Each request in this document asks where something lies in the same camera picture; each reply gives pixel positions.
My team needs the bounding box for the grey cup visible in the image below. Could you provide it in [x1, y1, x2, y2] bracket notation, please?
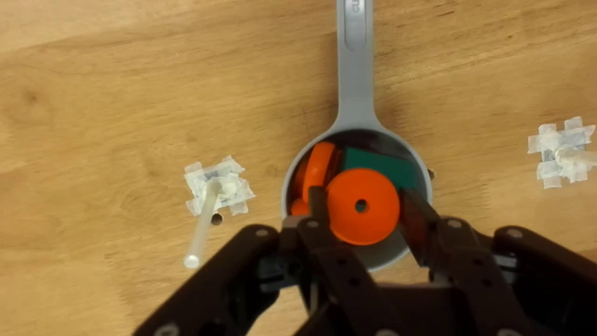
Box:
[277, 0, 434, 274]

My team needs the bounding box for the green cylinder block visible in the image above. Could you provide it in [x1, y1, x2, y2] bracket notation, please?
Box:
[339, 145, 421, 194]

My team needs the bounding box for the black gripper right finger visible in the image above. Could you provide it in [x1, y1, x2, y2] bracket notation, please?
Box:
[397, 186, 597, 336]

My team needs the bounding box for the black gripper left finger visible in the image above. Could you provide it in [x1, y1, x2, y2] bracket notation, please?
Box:
[132, 185, 378, 336]

